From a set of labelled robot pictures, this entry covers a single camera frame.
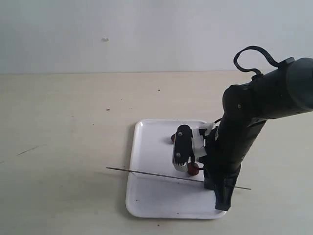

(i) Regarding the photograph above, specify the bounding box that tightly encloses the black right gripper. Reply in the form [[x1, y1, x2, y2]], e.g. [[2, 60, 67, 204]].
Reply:
[[199, 127, 245, 211]]

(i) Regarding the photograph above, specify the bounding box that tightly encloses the brown meatball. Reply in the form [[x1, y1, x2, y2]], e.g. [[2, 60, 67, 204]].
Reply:
[[187, 162, 199, 176], [171, 134, 176, 143]]

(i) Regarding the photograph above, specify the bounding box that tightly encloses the thin metal skewer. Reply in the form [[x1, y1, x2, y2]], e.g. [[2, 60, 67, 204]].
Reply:
[[106, 167, 252, 190]]

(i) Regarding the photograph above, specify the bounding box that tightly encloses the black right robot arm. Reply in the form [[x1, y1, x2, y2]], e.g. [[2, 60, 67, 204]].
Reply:
[[200, 58, 313, 211]]

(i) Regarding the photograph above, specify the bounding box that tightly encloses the white rectangular plastic tray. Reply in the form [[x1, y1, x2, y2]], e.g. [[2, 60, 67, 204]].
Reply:
[[125, 119, 226, 219]]

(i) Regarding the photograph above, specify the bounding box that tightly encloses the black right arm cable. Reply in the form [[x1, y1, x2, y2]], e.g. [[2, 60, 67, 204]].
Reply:
[[233, 46, 279, 74]]

